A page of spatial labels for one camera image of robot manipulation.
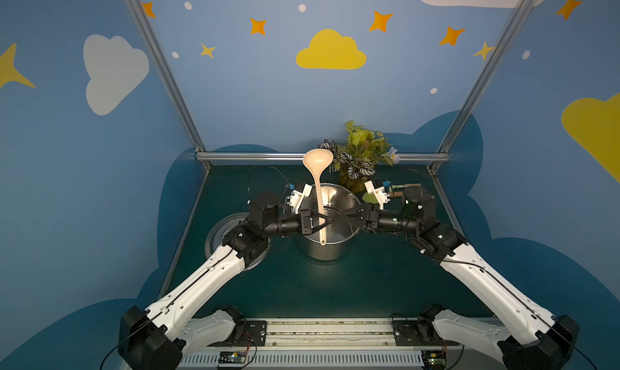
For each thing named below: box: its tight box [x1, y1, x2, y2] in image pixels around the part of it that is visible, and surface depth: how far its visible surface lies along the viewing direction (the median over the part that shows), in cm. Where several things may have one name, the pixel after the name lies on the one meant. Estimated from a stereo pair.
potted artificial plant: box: [318, 120, 401, 194], surface depth 98 cm
